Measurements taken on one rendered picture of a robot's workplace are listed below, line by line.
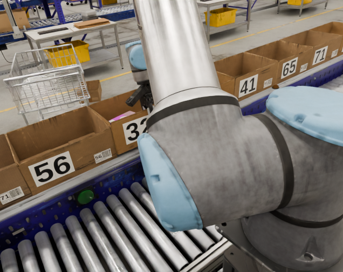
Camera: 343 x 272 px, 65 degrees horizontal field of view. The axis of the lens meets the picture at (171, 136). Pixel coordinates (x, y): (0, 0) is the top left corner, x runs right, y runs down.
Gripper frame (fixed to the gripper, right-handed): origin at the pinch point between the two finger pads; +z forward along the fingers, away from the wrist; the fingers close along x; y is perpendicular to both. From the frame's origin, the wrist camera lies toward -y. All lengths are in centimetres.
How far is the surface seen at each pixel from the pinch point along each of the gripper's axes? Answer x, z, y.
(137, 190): -5.3, 27.6, -17.7
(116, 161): 0.0, 11.8, -21.6
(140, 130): 0.1, 2.4, -6.1
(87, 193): -2.8, 18.4, -39.0
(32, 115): 286, 36, -30
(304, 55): 1, -1, 128
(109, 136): 0.7, -0.9, -21.1
